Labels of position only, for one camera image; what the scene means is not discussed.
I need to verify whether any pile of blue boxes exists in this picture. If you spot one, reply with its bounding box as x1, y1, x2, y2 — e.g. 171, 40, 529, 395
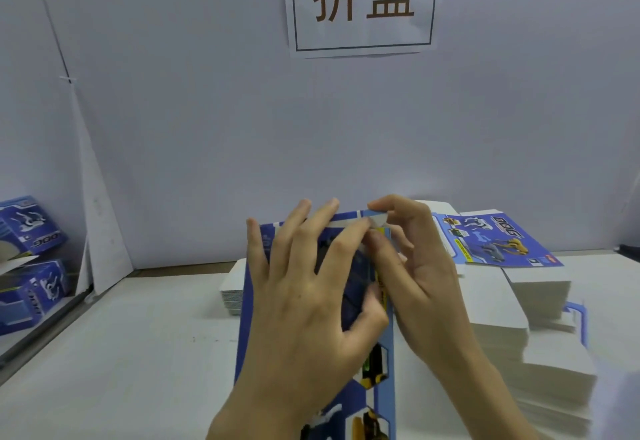
0, 195, 73, 336

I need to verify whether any stack of boxes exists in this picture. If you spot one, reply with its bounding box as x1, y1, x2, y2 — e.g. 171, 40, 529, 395
418, 200, 599, 436
220, 259, 249, 317

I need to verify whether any person's right forearm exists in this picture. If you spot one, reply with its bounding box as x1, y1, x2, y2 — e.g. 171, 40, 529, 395
435, 337, 548, 440

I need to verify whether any white paper wall sign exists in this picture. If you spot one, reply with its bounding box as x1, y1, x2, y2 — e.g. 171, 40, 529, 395
282, 0, 446, 58

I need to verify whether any person's left forearm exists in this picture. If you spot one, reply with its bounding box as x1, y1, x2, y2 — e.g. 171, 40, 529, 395
205, 413, 306, 440

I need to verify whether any person's left hand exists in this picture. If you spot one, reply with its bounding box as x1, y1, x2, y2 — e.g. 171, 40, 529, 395
212, 197, 391, 431

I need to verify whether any person's right hand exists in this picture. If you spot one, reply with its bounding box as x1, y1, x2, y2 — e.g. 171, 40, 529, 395
362, 193, 483, 368

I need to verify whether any blue dog-print cardboard box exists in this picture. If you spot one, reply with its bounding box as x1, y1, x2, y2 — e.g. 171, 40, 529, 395
235, 209, 399, 440

